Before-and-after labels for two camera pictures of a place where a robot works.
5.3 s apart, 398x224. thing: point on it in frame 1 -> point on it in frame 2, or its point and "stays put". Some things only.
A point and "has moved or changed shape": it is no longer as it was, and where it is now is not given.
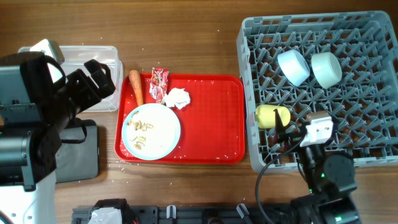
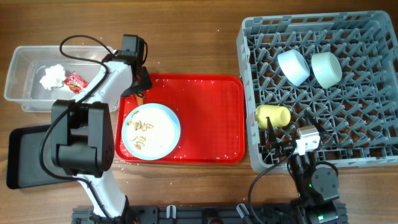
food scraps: [138, 126] stays put
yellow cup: [265, 116] stays put
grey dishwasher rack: [342, 64] stays put
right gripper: [290, 135] -> [283, 145]
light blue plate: [151, 131] stays put
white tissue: [179, 97] has moved or changed shape
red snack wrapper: [158, 84] has moved or changed shape
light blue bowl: [294, 66] stays put
